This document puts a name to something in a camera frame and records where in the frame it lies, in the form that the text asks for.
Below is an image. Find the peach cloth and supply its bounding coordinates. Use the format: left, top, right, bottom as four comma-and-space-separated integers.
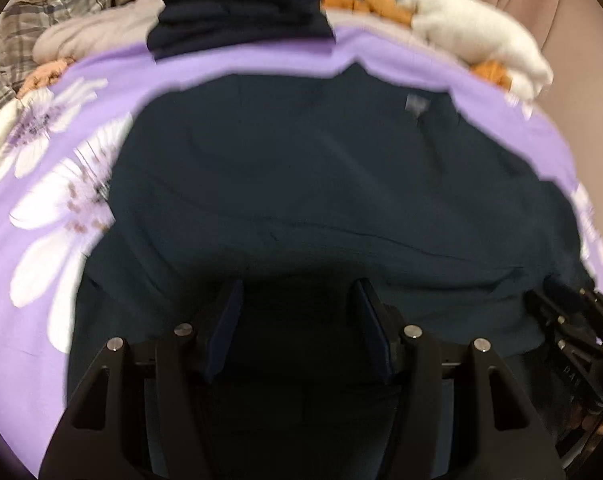
18, 56, 76, 97

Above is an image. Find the pink curtain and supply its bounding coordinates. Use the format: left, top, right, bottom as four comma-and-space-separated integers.
406, 0, 603, 128

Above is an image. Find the orange cloth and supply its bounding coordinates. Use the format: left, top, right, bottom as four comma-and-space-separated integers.
320, 0, 515, 92

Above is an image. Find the dark teal garment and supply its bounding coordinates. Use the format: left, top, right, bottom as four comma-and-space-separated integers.
64, 62, 599, 480

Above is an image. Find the white fleece blanket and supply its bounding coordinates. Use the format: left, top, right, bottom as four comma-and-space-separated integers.
399, 0, 555, 102

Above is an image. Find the folded navy clothes stack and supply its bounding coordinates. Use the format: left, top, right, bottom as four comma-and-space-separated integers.
146, 0, 338, 63

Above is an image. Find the plaid cloth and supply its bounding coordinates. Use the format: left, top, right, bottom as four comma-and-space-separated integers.
0, 42, 40, 123

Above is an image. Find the lilac grey quilt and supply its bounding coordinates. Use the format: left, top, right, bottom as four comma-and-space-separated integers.
32, 0, 166, 66

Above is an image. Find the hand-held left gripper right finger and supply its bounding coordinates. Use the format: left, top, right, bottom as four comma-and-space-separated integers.
351, 278, 567, 480

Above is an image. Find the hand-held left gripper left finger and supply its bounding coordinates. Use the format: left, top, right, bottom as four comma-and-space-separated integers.
38, 279, 246, 480

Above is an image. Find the plaid pillow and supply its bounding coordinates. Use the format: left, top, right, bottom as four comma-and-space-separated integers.
2, 0, 125, 53

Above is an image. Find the purple floral bed sheet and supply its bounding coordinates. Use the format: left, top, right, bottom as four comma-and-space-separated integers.
0, 27, 603, 478

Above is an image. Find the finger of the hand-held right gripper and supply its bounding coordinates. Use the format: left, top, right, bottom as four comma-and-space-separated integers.
544, 274, 603, 333
525, 290, 603, 361

